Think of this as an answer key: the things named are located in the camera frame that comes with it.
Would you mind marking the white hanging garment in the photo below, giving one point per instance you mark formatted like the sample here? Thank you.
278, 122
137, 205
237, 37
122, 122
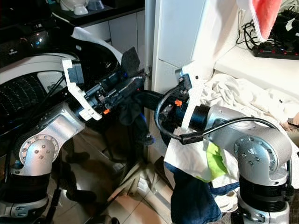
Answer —
182, 158

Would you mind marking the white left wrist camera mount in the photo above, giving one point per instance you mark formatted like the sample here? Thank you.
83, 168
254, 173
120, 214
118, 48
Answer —
74, 93

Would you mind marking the black power strip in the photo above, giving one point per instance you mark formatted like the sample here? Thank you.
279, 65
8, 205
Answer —
275, 50

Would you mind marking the grey vertical pipe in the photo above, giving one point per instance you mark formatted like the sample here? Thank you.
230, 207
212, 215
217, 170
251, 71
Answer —
149, 32

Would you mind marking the bright green cloth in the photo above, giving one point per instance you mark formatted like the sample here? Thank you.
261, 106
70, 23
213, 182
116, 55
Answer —
215, 163

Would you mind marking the grey cup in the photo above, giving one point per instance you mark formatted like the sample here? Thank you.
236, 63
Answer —
96, 4

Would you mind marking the dark blue jeans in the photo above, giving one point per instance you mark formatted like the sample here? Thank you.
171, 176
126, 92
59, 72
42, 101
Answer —
191, 200

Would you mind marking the grey-white right wrist camera mount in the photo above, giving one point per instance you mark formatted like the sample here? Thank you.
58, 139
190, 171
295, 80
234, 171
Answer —
191, 79

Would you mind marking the red towel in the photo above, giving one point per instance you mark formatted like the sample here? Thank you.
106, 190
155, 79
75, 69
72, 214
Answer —
264, 16

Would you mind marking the white ceramic bowl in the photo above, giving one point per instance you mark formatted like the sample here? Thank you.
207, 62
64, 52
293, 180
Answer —
72, 5

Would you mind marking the white cabinet with black top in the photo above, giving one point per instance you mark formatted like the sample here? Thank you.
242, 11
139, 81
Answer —
126, 28

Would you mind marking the perforated steel washer drum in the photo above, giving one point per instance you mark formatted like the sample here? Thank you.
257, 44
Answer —
18, 95

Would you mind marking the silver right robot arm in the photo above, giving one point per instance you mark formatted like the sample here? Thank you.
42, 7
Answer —
257, 149

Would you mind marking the black sock garment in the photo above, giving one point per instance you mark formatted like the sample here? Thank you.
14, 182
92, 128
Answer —
131, 116

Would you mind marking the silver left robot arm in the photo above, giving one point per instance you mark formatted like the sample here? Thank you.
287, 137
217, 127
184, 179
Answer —
42, 149

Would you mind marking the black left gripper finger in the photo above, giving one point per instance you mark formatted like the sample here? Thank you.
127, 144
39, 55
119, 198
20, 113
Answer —
130, 59
131, 86

